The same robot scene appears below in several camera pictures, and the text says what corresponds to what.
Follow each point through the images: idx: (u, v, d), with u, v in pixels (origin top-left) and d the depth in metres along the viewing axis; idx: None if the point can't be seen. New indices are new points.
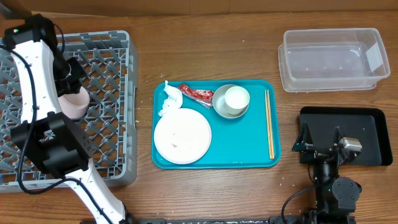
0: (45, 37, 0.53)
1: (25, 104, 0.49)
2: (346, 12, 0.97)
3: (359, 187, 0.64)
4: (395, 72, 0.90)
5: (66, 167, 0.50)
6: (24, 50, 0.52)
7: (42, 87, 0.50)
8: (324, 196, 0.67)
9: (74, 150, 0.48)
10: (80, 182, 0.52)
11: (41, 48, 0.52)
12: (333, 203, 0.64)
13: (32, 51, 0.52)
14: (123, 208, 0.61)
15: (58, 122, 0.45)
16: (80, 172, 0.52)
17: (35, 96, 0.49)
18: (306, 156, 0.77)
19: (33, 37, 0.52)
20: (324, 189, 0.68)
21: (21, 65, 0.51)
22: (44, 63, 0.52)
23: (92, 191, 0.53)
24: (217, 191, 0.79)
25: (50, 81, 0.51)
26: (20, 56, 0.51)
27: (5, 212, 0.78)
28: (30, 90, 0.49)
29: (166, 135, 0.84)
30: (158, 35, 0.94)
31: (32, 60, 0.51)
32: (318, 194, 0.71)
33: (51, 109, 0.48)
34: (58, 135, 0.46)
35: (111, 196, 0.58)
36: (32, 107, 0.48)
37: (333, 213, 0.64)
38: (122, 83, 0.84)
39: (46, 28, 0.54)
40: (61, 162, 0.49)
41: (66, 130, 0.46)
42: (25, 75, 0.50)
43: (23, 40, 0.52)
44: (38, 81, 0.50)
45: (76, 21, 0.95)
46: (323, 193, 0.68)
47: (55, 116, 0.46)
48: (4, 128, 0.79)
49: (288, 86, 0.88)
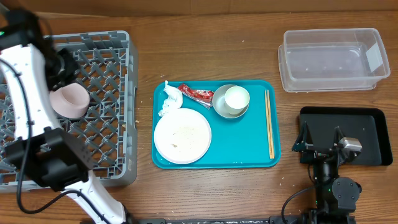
0: (33, 38, 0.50)
1: (18, 118, 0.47)
2: (345, 12, 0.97)
3: (359, 187, 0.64)
4: (395, 72, 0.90)
5: (66, 180, 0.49)
6: (12, 56, 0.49)
7: (35, 99, 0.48)
8: (324, 196, 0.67)
9: (74, 165, 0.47)
10: (80, 192, 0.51)
11: (30, 55, 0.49)
12: (332, 203, 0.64)
13: (20, 58, 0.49)
14: (122, 210, 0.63)
15: (56, 139, 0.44)
16: (79, 183, 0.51)
17: (28, 108, 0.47)
18: (306, 156, 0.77)
19: (20, 40, 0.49)
20: (324, 190, 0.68)
21: (10, 73, 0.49)
22: (35, 71, 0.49)
23: (94, 200, 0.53)
24: (217, 191, 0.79)
25: (41, 88, 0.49)
26: (9, 64, 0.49)
27: (5, 212, 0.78)
28: (22, 102, 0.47)
29: (166, 135, 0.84)
30: (158, 36, 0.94)
31: (21, 68, 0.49)
32: (318, 194, 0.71)
33: (46, 123, 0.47)
34: (58, 152, 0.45)
35: (110, 201, 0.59)
36: (27, 122, 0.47)
37: (333, 213, 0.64)
38: (122, 83, 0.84)
39: (33, 29, 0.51)
40: (60, 175, 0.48)
41: (65, 146, 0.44)
42: (16, 85, 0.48)
43: (11, 44, 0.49)
44: (30, 92, 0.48)
45: (76, 22, 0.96)
46: (322, 193, 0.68)
47: (53, 132, 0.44)
48: (4, 128, 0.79)
49: (288, 86, 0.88)
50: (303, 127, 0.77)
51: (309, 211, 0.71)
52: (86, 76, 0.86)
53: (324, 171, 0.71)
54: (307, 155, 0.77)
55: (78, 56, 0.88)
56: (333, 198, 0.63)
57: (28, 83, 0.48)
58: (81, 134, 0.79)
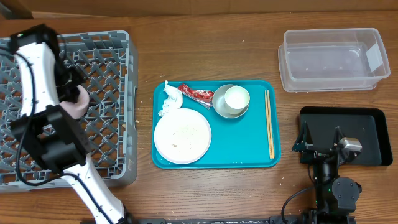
0: (48, 43, 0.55)
1: (25, 99, 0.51)
2: (346, 12, 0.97)
3: (359, 187, 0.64)
4: (395, 72, 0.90)
5: (64, 161, 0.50)
6: (27, 50, 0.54)
7: (42, 83, 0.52)
8: (324, 196, 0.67)
9: (72, 144, 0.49)
10: (78, 177, 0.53)
11: (42, 49, 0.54)
12: (332, 203, 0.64)
13: (34, 51, 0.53)
14: (122, 207, 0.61)
15: (56, 116, 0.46)
16: (78, 167, 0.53)
17: (35, 91, 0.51)
18: (306, 156, 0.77)
19: (36, 40, 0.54)
20: (324, 188, 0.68)
21: (23, 64, 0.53)
22: (45, 62, 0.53)
23: (92, 186, 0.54)
24: (217, 191, 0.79)
25: (50, 78, 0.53)
26: (23, 56, 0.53)
27: (5, 212, 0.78)
28: (31, 86, 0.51)
29: (166, 135, 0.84)
30: (158, 35, 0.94)
31: (33, 59, 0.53)
32: (318, 194, 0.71)
33: (49, 102, 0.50)
34: (57, 129, 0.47)
35: (109, 194, 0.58)
36: (32, 101, 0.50)
37: (333, 212, 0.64)
38: (122, 83, 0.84)
39: (49, 33, 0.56)
40: (59, 155, 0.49)
41: (64, 123, 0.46)
42: (28, 74, 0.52)
43: (27, 43, 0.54)
44: (38, 78, 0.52)
45: (76, 21, 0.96)
46: (322, 193, 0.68)
47: (54, 109, 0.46)
48: (4, 128, 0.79)
49: (288, 86, 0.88)
50: (303, 127, 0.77)
51: (309, 211, 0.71)
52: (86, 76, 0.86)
53: (324, 170, 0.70)
54: (306, 155, 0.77)
55: (78, 56, 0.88)
56: (333, 198, 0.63)
57: (38, 72, 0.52)
58: None
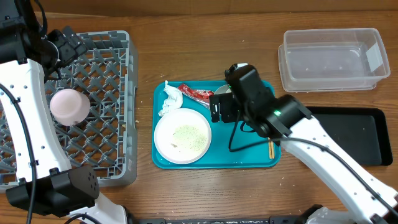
0: (30, 45, 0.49)
1: (20, 155, 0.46)
2: (345, 12, 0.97)
3: (249, 65, 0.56)
4: (394, 72, 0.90)
5: (71, 207, 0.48)
6: (6, 78, 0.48)
7: (40, 135, 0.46)
8: (257, 111, 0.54)
9: (81, 198, 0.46)
10: (86, 214, 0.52)
11: (28, 74, 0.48)
12: (275, 104, 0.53)
13: (19, 81, 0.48)
14: (124, 212, 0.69)
15: (63, 183, 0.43)
16: (86, 208, 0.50)
17: (32, 147, 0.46)
18: (230, 119, 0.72)
19: (18, 58, 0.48)
20: (247, 87, 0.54)
21: (8, 100, 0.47)
22: (35, 93, 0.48)
23: (99, 218, 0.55)
24: (217, 191, 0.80)
25: (48, 128, 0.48)
26: (4, 88, 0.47)
27: (7, 212, 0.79)
28: (25, 142, 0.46)
29: (166, 135, 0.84)
30: (158, 35, 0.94)
31: (19, 92, 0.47)
32: (260, 124, 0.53)
33: (53, 163, 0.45)
34: (65, 193, 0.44)
35: (114, 206, 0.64)
36: (30, 163, 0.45)
37: (283, 117, 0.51)
38: (122, 83, 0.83)
39: (29, 33, 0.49)
40: (68, 205, 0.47)
41: (73, 189, 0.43)
42: (15, 112, 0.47)
43: (8, 52, 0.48)
44: (32, 123, 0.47)
45: (76, 22, 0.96)
46: (249, 108, 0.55)
47: (59, 174, 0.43)
48: (4, 128, 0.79)
49: (288, 86, 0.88)
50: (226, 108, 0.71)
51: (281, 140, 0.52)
52: (86, 76, 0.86)
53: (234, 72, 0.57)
54: (227, 112, 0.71)
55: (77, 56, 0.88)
56: (249, 89, 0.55)
57: (28, 112, 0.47)
58: (81, 134, 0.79)
